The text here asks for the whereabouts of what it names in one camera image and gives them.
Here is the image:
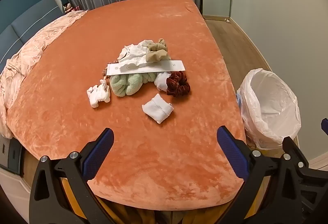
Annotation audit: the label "pink patterned quilt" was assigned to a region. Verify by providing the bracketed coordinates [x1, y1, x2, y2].
[0, 10, 89, 138]

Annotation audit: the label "white sock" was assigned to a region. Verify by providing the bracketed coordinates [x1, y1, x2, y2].
[142, 94, 174, 124]
[154, 72, 172, 91]

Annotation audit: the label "white tissue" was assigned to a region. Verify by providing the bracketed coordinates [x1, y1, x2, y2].
[117, 40, 154, 67]

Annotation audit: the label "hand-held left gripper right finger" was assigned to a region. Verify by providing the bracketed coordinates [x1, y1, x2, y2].
[216, 126, 317, 224]

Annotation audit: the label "waste bin with white liner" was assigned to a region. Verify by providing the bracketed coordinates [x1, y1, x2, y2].
[237, 68, 301, 150]

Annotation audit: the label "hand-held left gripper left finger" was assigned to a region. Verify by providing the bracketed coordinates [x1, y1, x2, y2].
[29, 127, 114, 224]

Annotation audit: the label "beige knotted stockings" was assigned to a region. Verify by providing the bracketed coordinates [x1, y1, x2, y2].
[146, 38, 168, 63]

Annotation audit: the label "long white box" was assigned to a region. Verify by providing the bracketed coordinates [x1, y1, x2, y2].
[106, 59, 186, 77]

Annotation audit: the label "dark bedside cabinet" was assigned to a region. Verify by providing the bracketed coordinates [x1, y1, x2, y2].
[0, 134, 25, 176]

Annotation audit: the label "dark red velvet scrunchie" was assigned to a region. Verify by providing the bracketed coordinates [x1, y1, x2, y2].
[166, 71, 190, 97]

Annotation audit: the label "orange plush bed blanket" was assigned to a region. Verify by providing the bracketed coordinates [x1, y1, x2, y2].
[6, 0, 248, 210]

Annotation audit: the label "blue padded headboard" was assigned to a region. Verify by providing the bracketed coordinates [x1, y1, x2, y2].
[0, 0, 64, 65]

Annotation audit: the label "brown spotted scrunchie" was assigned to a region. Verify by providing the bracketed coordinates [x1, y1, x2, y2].
[102, 60, 120, 76]

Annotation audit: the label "green fuzzy socks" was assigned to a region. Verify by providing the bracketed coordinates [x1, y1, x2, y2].
[110, 72, 161, 97]

